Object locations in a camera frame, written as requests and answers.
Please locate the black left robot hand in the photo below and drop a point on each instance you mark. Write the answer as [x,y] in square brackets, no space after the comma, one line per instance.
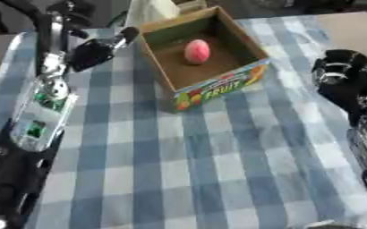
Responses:
[90,55]

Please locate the white bag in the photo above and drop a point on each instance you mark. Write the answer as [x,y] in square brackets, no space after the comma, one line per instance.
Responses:
[151,12]

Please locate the pink toy ball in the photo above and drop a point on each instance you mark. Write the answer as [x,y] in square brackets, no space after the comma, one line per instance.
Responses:
[197,52]

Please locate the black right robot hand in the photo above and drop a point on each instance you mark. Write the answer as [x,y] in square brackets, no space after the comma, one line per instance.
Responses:
[343,86]

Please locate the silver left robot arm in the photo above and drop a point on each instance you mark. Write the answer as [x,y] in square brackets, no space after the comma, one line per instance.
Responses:
[39,119]

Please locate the tan cardboard box printed front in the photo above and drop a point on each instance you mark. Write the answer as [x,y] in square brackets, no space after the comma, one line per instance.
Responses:
[202,74]

